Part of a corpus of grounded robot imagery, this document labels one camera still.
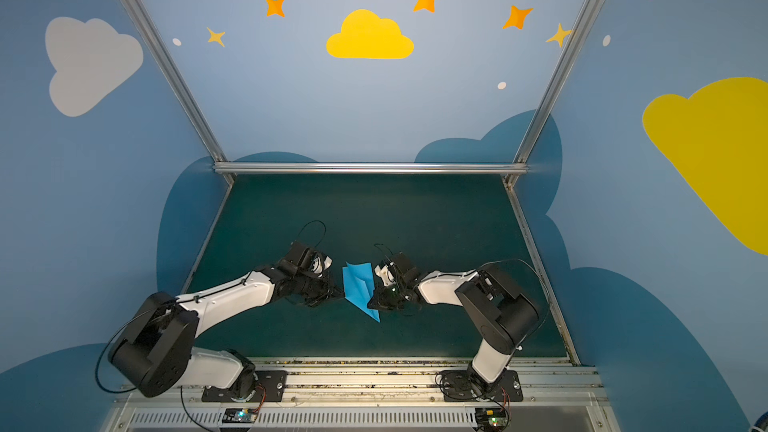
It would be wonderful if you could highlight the blue square paper sheet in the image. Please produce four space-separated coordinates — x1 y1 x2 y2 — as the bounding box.
342 263 380 322

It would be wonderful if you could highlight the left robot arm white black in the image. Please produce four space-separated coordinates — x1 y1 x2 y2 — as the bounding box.
106 241 341 402

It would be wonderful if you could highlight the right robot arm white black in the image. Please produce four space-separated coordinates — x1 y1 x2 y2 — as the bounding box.
368 253 544 397

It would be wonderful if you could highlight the back horizontal aluminium bar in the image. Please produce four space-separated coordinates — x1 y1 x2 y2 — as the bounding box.
214 162 528 175

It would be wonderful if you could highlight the left green circuit board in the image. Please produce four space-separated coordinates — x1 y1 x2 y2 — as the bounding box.
222 408 259 424

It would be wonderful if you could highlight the green circuit board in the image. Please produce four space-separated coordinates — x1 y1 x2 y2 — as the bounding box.
222 408 259 424
475 408 509 431

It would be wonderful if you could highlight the right green circuit board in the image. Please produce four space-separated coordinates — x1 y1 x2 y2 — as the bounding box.
475 408 509 431

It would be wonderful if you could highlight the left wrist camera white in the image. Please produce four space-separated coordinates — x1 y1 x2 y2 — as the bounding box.
311 255 332 276

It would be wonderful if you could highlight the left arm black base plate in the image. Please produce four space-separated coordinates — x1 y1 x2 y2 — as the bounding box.
201 370 287 403

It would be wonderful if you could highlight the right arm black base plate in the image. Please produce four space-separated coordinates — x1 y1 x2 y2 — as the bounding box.
436 370 524 402

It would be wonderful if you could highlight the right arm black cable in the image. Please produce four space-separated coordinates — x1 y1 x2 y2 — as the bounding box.
371 242 548 427

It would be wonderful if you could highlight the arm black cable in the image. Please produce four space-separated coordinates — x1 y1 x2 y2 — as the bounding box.
371 242 548 427
94 219 328 432

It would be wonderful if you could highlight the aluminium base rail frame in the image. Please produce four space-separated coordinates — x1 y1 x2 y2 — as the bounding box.
101 358 620 431

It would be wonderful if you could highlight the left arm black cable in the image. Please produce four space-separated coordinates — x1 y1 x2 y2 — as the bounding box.
94 219 328 432

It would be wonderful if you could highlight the left slanted aluminium post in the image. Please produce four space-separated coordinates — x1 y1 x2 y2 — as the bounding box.
120 0 228 163

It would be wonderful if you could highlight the slanted aluminium post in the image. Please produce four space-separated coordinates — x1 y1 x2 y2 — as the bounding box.
504 0 605 191
120 0 228 163

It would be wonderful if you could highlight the right slanted aluminium post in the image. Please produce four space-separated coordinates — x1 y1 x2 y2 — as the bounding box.
504 0 605 191

